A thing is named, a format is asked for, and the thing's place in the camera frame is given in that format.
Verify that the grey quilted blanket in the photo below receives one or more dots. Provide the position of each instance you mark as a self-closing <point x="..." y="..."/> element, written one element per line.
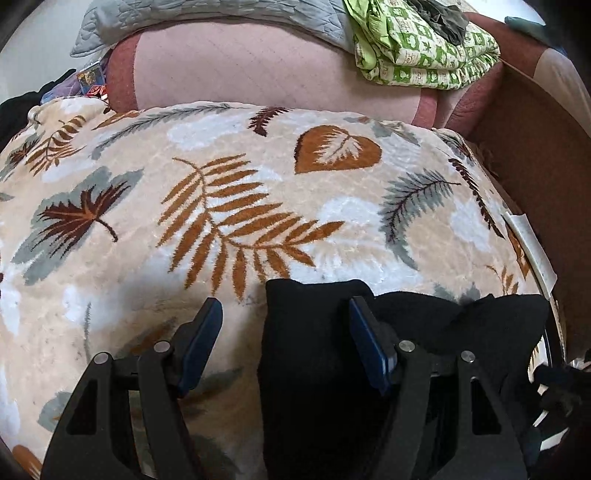
<point x="184" y="11"/>

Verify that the green patterned cloth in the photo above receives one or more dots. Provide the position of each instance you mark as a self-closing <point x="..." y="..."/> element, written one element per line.
<point x="415" y="60"/>

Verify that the leaf print fleece blanket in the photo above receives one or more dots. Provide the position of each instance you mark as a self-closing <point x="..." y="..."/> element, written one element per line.
<point x="277" y="161"/>

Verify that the black cloth pile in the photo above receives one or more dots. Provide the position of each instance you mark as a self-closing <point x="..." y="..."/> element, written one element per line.
<point x="18" y="108"/>

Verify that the pink quilted mattress cover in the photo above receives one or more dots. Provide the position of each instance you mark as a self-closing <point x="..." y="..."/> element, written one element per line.
<point x="231" y="69"/>

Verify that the colourful printed box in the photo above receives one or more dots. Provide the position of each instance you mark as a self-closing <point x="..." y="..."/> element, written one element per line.
<point x="91" y="82"/>

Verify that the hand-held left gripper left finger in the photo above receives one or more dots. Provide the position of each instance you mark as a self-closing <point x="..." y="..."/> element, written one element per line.
<point x="201" y="350"/>

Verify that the white plastic strip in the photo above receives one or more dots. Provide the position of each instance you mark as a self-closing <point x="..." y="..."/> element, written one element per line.
<point x="533" y="249"/>

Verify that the dark grey garment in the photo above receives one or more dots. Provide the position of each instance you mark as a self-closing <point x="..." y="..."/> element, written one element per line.
<point x="443" y="21"/>

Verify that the teal cloth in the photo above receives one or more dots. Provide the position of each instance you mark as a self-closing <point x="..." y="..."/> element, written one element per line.
<point x="519" y="23"/>

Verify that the purple cloth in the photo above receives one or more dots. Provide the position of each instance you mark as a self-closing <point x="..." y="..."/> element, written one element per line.
<point x="60" y="90"/>

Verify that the black pants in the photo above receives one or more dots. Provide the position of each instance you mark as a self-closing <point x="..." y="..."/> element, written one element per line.
<point x="314" y="369"/>

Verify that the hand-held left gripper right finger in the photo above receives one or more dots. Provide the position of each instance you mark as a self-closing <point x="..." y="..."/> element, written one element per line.
<point x="369" y="341"/>

